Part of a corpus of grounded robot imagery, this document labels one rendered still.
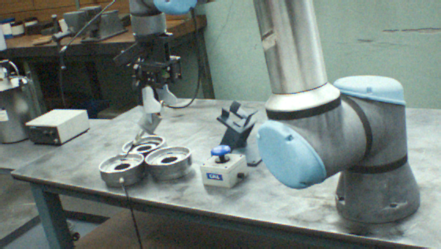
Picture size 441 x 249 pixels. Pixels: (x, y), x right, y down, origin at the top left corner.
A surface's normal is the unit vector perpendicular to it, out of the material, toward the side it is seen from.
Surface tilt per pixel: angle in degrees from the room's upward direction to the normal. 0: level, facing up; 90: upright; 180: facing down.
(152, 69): 90
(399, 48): 90
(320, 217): 0
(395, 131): 91
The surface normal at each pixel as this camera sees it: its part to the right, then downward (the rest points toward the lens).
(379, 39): -0.56, 0.36
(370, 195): -0.43, 0.07
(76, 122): 0.85, 0.03
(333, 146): 0.52, 0.10
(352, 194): -0.77, 0.04
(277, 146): -0.79, 0.44
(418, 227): -0.17, -0.93
